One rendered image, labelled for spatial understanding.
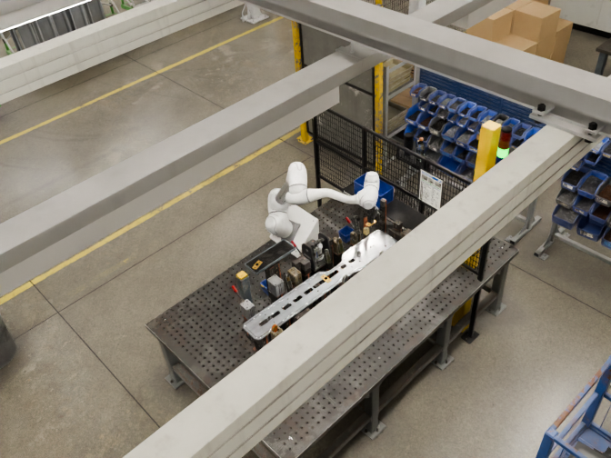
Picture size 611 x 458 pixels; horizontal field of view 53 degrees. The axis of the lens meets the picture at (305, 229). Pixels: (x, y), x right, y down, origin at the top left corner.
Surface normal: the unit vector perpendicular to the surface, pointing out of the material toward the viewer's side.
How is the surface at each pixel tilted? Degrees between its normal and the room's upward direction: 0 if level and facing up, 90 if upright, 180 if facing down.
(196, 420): 0
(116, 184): 0
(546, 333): 0
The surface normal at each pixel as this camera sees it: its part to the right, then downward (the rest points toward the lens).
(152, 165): -0.07, -0.74
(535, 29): -0.77, 0.46
